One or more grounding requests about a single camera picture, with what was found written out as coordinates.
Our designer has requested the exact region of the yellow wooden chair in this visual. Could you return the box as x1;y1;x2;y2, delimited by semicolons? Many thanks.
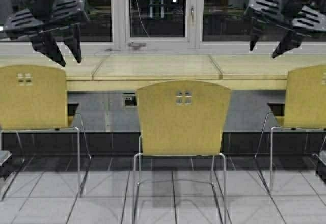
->
132;80;232;223
1;65;86;194

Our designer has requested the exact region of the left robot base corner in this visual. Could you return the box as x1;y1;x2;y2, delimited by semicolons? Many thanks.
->
1;150;13;180

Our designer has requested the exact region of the long yellow counter table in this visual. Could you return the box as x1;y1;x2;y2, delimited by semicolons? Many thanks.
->
0;54;326;91

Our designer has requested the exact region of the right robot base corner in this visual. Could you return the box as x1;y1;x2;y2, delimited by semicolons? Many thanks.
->
316;150;326;183

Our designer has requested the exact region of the yellow chair at right edge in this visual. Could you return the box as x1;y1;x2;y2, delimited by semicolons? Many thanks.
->
254;64;325;194

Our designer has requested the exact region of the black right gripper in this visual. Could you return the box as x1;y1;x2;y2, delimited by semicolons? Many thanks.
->
244;0;325;58

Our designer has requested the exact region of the white window frame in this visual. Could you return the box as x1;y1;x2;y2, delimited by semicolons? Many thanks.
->
111;0;204;51

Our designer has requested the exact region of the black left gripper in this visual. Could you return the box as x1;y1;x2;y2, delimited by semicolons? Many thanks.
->
2;0;90;67

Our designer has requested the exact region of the wall power outlet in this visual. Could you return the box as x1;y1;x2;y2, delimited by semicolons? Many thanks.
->
122;93;137;107

